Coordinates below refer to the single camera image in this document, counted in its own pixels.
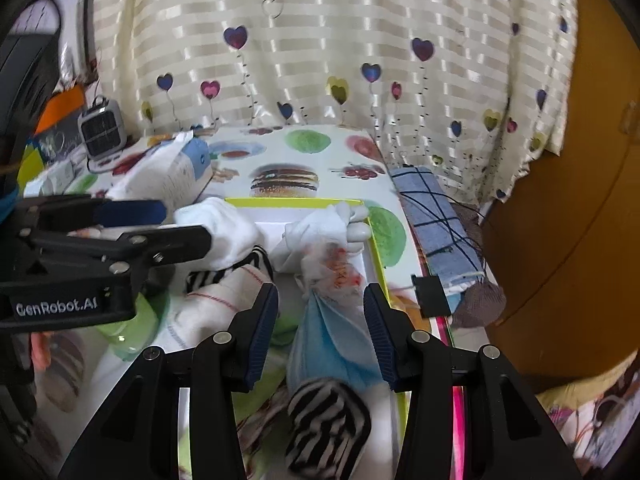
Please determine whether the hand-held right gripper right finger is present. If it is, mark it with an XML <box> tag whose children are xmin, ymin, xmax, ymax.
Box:
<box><xmin>363</xmin><ymin>283</ymin><xmax>583</xmax><ymax>480</ymax></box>

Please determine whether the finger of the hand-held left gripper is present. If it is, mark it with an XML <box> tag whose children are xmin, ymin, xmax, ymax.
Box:
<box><xmin>34</xmin><ymin>224</ymin><xmax>214</xmax><ymax>287</ymax></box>
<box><xmin>20</xmin><ymin>194</ymin><xmax>167</xmax><ymax>234</ymax></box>

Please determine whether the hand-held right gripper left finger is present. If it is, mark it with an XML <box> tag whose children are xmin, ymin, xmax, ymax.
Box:
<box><xmin>57</xmin><ymin>281</ymin><xmax>280</xmax><ymax>480</ymax></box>

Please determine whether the black white striped sock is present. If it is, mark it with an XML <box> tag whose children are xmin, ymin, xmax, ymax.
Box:
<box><xmin>184</xmin><ymin>244</ymin><xmax>275</xmax><ymax>293</ymax></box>
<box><xmin>284</xmin><ymin>378</ymin><xmax>373</xmax><ymax>479</ymax></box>

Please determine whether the blue face mask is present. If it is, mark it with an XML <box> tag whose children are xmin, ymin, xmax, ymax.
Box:
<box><xmin>285</xmin><ymin>287</ymin><xmax>397</xmax><ymax>397</ymax></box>

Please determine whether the white towel with thin stripes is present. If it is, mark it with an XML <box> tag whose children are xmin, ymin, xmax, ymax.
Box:
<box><xmin>162</xmin><ymin>262</ymin><xmax>275</xmax><ymax>353</ymax></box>

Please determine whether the white printed fabric piece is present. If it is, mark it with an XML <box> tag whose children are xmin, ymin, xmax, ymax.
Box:
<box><xmin>299</xmin><ymin>241</ymin><xmax>367</xmax><ymax>307</ymax></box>

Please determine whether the yellow-green cardboard box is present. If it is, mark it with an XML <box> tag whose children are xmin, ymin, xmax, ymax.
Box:
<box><xmin>224</xmin><ymin>197</ymin><xmax>413</xmax><ymax>443</ymax></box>

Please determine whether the person's left hand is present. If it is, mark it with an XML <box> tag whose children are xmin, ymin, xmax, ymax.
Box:
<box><xmin>31</xmin><ymin>332</ymin><xmax>51</xmax><ymax>368</ymax></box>

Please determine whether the white tissue pack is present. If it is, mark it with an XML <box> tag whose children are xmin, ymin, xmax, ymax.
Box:
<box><xmin>106</xmin><ymin>131</ymin><xmax>213</xmax><ymax>207</ymax></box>

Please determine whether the black square tag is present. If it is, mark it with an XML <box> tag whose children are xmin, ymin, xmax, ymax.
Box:
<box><xmin>411</xmin><ymin>275</ymin><xmax>449</xmax><ymax>319</ymax></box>

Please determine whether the green glass jar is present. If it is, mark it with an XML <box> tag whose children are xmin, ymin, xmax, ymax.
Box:
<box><xmin>94</xmin><ymin>287</ymin><xmax>172</xmax><ymax>361</ymax></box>

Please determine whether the small grey heater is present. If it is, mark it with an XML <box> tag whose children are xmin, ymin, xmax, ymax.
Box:
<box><xmin>77</xmin><ymin>96</ymin><xmax>126</xmax><ymax>162</ymax></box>

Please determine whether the brown knitted fabric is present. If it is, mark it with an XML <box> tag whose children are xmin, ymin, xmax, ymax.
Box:
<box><xmin>450</xmin><ymin>205</ymin><xmax>508</xmax><ymax>327</ymax></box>

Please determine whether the green cardboard box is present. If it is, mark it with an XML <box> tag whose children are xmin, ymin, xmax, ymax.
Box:
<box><xmin>17</xmin><ymin>146</ymin><xmax>46</xmax><ymax>196</ymax></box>

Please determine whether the blue plaid cloth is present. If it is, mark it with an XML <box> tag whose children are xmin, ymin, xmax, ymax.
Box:
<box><xmin>389</xmin><ymin>164</ymin><xmax>487</xmax><ymax>297</ymax></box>

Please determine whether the orange box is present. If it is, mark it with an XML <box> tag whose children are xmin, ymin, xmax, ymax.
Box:
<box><xmin>34</xmin><ymin>86</ymin><xmax>87</xmax><ymax>133</ymax></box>

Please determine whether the fruit printed tablecloth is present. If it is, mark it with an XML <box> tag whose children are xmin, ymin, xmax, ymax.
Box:
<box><xmin>20</xmin><ymin>125</ymin><xmax>456</xmax><ymax>480</ymax></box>

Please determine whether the printed blanket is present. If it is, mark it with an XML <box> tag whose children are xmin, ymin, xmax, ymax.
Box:
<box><xmin>537</xmin><ymin>355</ymin><xmax>640</xmax><ymax>480</ymax></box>

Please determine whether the wooden cabinet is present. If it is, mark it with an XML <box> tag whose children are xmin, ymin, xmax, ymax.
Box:
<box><xmin>480</xmin><ymin>0</ymin><xmax>640</xmax><ymax>386</ymax></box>

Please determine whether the heart printed curtain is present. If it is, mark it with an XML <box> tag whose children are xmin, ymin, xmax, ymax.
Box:
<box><xmin>92</xmin><ymin>0</ymin><xmax>576</xmax><ymax>206</ymax></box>

